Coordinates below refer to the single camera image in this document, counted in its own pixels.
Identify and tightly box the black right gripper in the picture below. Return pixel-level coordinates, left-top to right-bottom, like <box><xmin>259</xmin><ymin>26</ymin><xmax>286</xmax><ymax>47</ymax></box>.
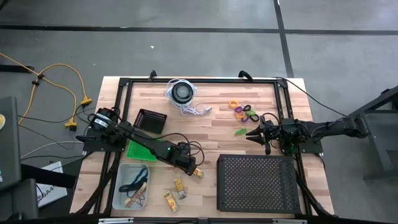
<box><xmin>245</xmin><ymin>113</ymin><xmax>282</xmax><ymax>156</ymax></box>

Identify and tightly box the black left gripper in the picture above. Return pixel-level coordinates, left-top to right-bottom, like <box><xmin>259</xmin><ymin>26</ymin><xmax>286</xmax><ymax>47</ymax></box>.
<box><xmin>177</xmin><ymin>152</ymin><xmax>198</xmax><ymax>177</ymax></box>

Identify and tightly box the dark brown rubber band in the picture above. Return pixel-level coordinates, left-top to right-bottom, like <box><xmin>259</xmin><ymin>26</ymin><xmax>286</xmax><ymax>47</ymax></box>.
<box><xmin>133</xmin><ymin>167</ymin><xmax>149</xmax><ymax>185</ymax></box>

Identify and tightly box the yellow rubber band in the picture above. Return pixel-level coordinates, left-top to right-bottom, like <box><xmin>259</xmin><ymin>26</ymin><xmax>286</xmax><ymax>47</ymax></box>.
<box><xmin>132</xmin><ymin>182</ymin><xmax>147</xmax><ymax>195</ymax></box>

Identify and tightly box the red rubber band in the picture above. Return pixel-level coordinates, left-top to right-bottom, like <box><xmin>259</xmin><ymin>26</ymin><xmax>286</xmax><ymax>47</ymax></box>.
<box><xmin>135</xmin><ymin>190</ymin><xmax>149</xmax><ymax>207</ymax></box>

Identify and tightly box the tan rubber band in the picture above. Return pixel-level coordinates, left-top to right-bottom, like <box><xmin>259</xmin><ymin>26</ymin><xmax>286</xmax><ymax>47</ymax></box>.
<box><xmin>124</xmin><ymin>194</ymin><xmax>141</xmax><ymax>208</ymax></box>
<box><xmin>126</xmin><ymin>189</ymin><xmax>146</xmax><ymax>203</ymax></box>

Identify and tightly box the dark grey rubber band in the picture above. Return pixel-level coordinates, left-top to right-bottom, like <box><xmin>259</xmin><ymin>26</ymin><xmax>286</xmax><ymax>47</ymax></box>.
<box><xmin>118</xmin><ymin>182</ymin><xmax>141</xmax><ymax>194</ymax></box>

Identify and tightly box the black perforated metal shelf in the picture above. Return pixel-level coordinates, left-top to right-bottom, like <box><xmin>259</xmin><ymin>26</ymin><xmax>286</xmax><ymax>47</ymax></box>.
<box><xmin>216</xmin><ymin>153</ymin><xmax>302</xmax><ymax>214</ymax></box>

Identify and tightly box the black crossbeam with silver brackets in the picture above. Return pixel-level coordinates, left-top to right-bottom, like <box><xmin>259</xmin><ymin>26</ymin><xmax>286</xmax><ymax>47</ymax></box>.
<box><xmin>0</xmin><ymin>213</ymin><xmax>398</xmax><ymax>224</ymax></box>

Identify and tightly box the green plastic basket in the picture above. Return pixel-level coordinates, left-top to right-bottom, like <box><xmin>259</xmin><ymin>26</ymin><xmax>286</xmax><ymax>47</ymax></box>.
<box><xmin>126</xmin><ymin>139</ymin><xmax>158</xmax><ymax>162</ymax></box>

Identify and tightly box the black plastic basket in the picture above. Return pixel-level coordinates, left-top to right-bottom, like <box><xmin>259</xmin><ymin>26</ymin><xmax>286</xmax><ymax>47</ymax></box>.
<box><xmin>132</xmin><ymin>108</ymin><xmax>168</xmax><ymax>135</ymax></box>

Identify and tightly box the clear plastic bin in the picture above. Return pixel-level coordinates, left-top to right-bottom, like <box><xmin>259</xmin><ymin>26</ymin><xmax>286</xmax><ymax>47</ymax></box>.
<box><xmin>111</xmin><ymin>162</ymin><xmax>151</xmax><ymax>211</ymax></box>

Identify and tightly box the dark grey metal stand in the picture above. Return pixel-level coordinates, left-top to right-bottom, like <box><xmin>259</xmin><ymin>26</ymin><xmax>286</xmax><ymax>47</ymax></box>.
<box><xmin>348</xmin><ymin>85</ymin><xmax>398</xmax><ymax>182</ymax></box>

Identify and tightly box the white printed box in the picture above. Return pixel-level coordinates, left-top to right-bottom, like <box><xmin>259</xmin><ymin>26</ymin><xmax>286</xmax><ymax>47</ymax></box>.
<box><xmin>36</xmin><ymin>161</ymin><xmax>68</xmax><ymax>208</ymax></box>

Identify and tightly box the black flat bar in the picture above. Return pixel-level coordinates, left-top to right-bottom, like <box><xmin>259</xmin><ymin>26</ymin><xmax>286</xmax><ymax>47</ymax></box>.
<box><xmin>20</xmin><ymin>163</ymin><xmax>77</xmax><ymax>189</ymax></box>

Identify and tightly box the dark grey box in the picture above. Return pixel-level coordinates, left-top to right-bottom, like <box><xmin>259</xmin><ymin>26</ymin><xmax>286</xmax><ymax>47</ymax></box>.
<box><xmin>0</xmin><ymin>178</ymin><xmax>40</xmax><ymax>222</ymax></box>

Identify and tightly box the dark grey case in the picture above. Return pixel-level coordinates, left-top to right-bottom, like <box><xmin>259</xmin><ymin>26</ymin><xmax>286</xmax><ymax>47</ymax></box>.
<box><xmin>0</xmin><ymin>95</ymin><xmax>22</xmax><ymax>192</ymax></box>

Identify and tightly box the black floor bar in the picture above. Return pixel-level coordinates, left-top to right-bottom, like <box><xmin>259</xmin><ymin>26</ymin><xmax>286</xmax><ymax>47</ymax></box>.
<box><xmin>0</xmin><ymin>64</ymin><xmax>35</xmax><ymax>74</ymax></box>

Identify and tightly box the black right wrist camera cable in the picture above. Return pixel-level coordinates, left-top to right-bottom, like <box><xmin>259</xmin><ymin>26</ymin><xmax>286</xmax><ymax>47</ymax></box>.
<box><xmin>262</xmin><ymin>111</ymin><xmax>315</xmax><ymax>129</ymax></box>

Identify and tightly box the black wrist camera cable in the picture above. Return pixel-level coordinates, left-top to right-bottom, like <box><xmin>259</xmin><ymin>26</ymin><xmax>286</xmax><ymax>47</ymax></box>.
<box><xmin>262</xmin><ymin>111</ymin><xmax>315</xmax><ymax>129</ymax></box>
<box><xmin>133</xmin><ymin>133</ymin><xmax>206</xmax><ymax>166</ymax></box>

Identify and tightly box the black left wrist camera cable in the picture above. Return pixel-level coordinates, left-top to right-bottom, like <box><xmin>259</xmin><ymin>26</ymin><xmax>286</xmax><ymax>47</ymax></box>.
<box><xmin>133</xmin><ymin>133</ymin><xmax>206</xmax><ymax>166</ymax></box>

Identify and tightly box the white lamp power cord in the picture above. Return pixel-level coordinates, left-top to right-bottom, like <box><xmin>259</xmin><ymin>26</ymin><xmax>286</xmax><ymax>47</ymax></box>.
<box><xmin>164</xmin><ymin>78</ymin><xmax>214</xmax><ymax>116</ymax></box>

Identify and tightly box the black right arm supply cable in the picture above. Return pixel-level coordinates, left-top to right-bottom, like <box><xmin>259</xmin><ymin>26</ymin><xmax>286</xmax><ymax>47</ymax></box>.
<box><xmin>273</xmin><ymin>76</ymin><xmax>346</xmax><ymax>118</ymax></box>

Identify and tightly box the yellow extension cord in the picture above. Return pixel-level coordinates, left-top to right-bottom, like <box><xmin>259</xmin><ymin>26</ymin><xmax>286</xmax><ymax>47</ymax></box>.
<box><xmin>0</xmin><ymin>52</ymin><xmax>93</xmax><ymax>131</ymax></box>

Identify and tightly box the thin black floor cable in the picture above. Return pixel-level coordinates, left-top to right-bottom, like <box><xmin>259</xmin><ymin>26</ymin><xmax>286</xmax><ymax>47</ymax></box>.
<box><xmin>18</xmin><ymin>124</ymin><xmax>85</xmax><ymax>151</ymax></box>
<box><xmin>17</xmin><ymin>107</ymin><xmax>96</xmax><ymax>124</ymax></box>

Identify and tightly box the white floor cable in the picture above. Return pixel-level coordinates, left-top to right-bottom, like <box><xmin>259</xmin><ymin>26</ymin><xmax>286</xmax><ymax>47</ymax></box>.
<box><xmin>20</xmin><ymin>141</ymin><xmax>85</xmax><ymax>159</ymax></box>

